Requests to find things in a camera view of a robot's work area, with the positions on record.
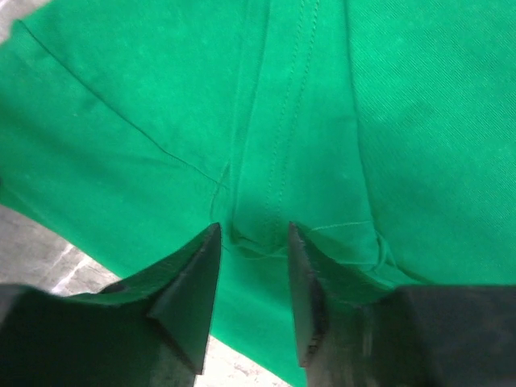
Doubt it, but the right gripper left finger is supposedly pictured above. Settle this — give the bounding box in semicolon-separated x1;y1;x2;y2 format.
1;223;222;386

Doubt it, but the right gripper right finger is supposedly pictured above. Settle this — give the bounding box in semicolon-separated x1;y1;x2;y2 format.
288;224;515;386

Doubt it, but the green t shirt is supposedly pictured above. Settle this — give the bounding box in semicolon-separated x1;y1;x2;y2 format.
1;1;515;386

